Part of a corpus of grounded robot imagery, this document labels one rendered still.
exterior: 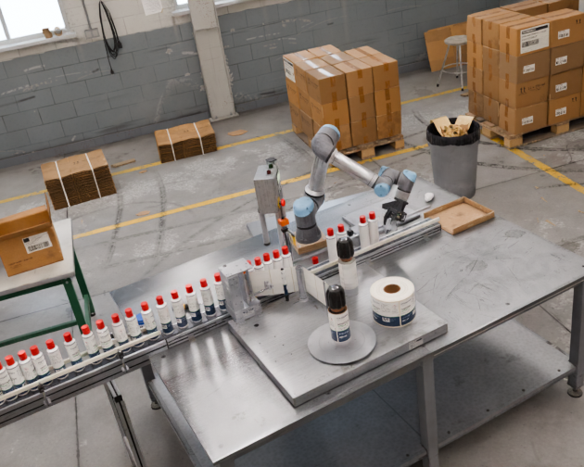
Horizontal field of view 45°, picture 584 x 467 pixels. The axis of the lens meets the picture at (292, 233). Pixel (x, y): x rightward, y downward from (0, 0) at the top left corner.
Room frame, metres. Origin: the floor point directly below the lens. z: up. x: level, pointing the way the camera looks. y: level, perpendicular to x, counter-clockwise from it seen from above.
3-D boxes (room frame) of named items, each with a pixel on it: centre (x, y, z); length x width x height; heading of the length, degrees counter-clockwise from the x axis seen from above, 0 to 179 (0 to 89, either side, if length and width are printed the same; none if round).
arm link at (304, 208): (3.50, -0.09, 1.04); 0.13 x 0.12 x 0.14; 154
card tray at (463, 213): (3.52, -0.97, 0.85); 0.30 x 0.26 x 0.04; 114
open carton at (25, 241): (3.97, 1.64, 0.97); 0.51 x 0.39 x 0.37; 18
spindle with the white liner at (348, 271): (2.89, -0.24, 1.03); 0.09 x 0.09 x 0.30
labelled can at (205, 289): (2.88, 0.46, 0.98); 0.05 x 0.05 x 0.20
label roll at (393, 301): (2.64, -0.41, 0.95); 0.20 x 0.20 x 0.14
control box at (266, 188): (3.14, 0.08, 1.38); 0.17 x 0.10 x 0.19; 169
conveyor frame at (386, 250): (3.11, -0.06, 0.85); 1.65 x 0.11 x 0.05; 114
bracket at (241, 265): (2.85, 0.29, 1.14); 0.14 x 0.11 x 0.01; 114
